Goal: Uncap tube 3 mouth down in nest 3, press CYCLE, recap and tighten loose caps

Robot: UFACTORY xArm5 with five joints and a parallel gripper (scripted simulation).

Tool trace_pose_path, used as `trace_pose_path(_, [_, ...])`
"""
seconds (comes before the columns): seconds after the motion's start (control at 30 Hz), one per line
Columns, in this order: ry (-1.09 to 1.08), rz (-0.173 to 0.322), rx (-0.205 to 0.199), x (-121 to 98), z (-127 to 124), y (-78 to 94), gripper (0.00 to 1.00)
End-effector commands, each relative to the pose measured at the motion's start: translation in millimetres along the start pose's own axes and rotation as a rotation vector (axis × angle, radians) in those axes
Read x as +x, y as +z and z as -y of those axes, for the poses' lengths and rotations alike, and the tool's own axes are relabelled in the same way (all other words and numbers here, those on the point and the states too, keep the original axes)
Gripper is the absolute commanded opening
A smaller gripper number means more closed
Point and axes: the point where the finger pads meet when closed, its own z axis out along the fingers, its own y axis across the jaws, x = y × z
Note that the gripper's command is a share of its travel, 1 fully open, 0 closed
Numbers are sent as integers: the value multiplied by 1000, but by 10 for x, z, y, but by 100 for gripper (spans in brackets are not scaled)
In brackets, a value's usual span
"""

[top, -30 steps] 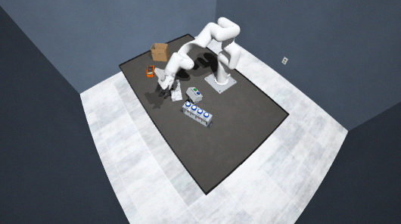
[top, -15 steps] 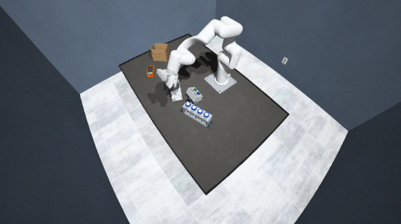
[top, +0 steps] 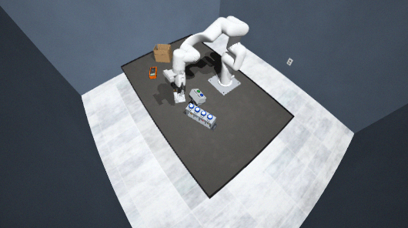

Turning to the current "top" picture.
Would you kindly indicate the small brown cardboard box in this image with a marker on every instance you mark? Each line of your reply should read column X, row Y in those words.
column 164, row 54

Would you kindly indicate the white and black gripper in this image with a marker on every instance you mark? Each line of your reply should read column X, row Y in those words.
column 180, row 80

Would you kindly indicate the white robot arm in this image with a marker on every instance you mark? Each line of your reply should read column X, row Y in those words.
column 231, row 60

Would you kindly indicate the white control panel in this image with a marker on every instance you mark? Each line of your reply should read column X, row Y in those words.
column 197, row 97

